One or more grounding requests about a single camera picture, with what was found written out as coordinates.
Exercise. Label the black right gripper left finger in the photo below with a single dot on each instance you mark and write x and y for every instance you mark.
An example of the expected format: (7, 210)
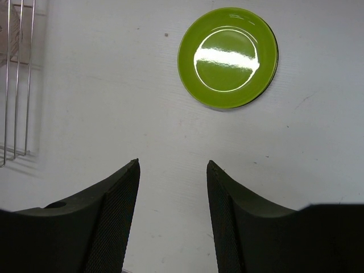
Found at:
(85, 232)

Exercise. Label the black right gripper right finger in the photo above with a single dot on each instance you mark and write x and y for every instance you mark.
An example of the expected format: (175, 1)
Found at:
(253, 234)

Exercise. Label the green plate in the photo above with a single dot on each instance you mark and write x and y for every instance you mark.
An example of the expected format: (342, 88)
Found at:
(203, 50)

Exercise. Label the chrome wire dish rack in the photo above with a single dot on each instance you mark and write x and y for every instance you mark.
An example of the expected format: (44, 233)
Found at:
(17, 38)

